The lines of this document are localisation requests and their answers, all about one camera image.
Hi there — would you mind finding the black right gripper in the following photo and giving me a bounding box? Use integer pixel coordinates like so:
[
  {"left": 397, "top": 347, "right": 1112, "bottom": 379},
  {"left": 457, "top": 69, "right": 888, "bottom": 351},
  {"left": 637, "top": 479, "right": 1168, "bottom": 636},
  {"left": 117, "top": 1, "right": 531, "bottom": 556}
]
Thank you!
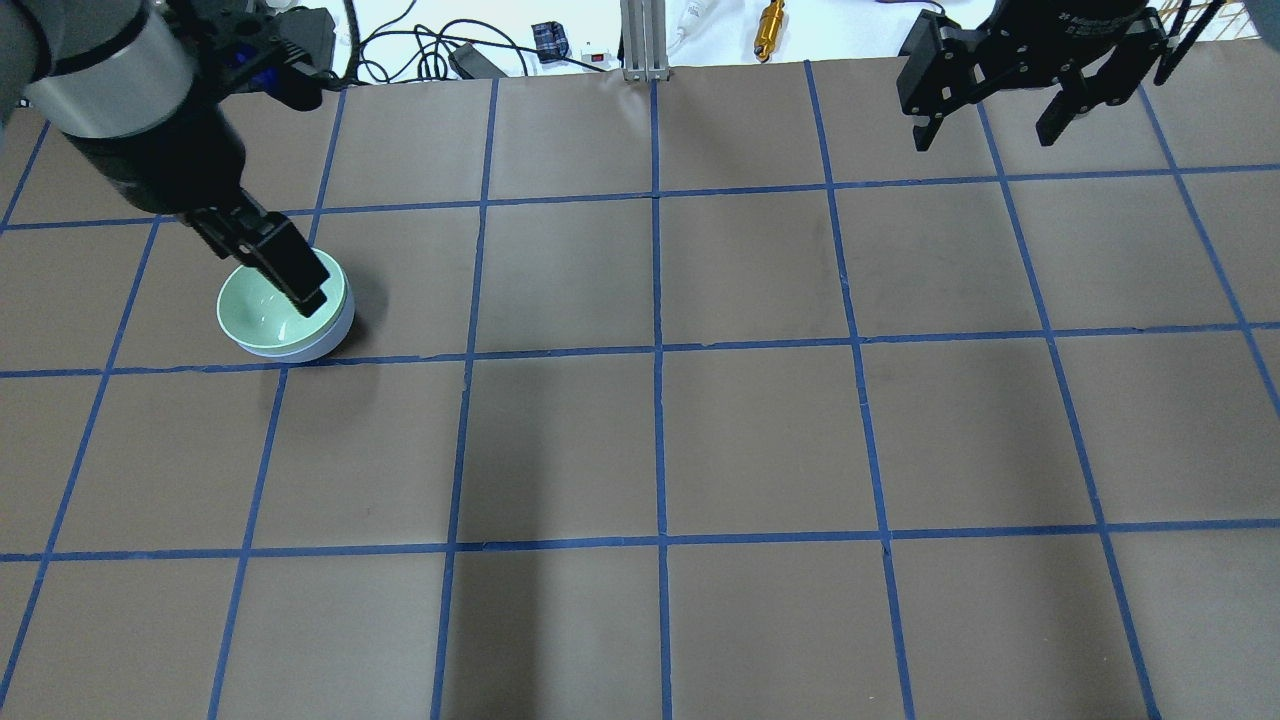
[{"left": 896, "top": 1, "right": 1201, "bottom": 152}]

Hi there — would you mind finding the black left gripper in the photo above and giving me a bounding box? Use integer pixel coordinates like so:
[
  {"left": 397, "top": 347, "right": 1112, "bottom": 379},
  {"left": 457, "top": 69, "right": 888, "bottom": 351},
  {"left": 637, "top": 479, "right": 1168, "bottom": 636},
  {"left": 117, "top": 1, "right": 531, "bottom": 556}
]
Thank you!
[{"left": 60, "top": 1, "right": 337, "bottom": 316}]

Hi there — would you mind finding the green bowl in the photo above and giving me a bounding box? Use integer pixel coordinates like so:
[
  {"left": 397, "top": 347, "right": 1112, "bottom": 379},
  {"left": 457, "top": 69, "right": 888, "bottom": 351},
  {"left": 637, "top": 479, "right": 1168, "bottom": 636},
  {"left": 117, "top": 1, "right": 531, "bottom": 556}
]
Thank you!
[{"left": 216, "top": 249, "right": 355, "bottom": 356}]

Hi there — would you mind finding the blue bowl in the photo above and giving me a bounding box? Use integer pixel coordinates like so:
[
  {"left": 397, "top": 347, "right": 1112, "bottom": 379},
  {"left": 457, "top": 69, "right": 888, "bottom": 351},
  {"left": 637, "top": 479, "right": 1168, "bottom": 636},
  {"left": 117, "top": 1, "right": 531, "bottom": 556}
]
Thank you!
[{"left": 219, "top": 290, "right": 356, "bottom": 364}]

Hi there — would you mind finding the black power adapter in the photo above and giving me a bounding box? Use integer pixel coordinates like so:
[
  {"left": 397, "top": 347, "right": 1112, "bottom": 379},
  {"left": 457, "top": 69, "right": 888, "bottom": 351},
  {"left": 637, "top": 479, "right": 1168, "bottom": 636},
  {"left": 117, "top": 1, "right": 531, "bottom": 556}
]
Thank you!
[{"left": 448, "top": 44, "right": 508, "bottom": 79}]

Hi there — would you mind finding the aluminium frame post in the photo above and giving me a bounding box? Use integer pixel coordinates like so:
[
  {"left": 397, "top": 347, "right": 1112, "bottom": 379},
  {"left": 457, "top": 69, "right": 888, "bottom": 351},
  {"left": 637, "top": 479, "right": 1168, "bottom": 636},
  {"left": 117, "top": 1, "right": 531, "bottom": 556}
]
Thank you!
[{"left": 620, "top": 0, "right": 669, "bottom": 83}]

